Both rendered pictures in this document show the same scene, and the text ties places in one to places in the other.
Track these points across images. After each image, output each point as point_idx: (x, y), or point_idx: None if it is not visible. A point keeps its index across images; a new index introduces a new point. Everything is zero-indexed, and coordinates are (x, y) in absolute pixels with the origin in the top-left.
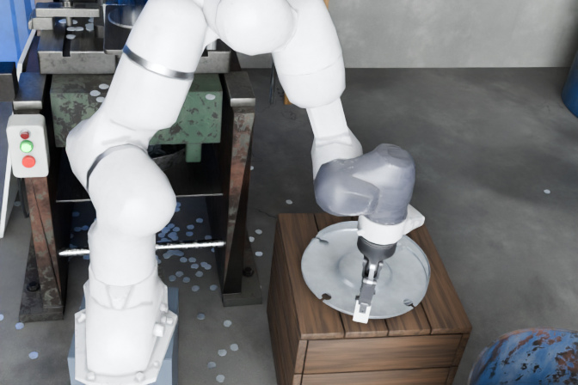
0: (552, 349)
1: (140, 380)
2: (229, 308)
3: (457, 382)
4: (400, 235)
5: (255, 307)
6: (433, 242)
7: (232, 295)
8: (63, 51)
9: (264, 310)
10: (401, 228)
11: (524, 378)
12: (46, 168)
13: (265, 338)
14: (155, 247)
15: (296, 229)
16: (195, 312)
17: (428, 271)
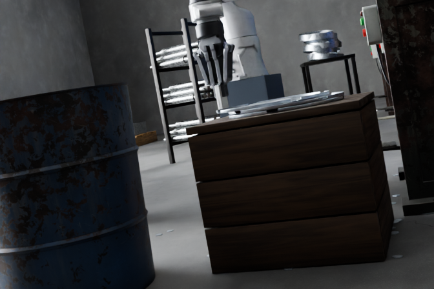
0: (109, 108)
1: (205, 82)
2: (401, 208)
3: (250, 285)
4: (192, 17)
5: (400, 215)
6: (301, 109)
7: (406, 198)
8: None
9: (394, 217)
10: (190, 9)
11: (123, 144)
12: (367, 38)
13: None
14: (231, 24)
15: (348, 95)
16: (398, 202)
17: (258, 110)
